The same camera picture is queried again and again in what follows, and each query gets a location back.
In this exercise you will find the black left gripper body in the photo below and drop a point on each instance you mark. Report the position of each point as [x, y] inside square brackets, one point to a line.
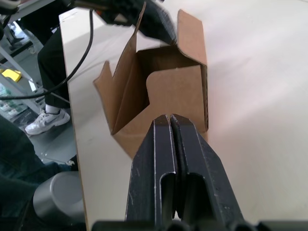
[120, 12]

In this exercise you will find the grey metal frame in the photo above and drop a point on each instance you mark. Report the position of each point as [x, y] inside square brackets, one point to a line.
[26, 7]

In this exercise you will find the person in dark green clothes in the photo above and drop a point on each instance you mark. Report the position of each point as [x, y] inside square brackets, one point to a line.
[16, 149]

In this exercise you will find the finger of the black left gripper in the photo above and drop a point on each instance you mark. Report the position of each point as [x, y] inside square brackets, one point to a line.
[150, 21]
[168, 26]

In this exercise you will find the small brown cardboard box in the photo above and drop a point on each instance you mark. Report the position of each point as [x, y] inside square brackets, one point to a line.
[173, 91]

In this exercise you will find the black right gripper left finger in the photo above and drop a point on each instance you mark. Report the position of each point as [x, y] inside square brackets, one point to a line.
[154, 168]

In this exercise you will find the yellow block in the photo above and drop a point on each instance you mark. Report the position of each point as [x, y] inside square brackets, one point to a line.
[10, 75]

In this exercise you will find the person with white sneaker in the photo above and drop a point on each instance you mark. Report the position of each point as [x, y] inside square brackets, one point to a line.
[53, 72]

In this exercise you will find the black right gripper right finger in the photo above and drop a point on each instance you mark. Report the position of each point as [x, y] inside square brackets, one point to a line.
[204, 173]

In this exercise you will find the grey robot body cylinder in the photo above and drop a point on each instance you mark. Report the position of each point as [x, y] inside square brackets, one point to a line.
[60, 192]

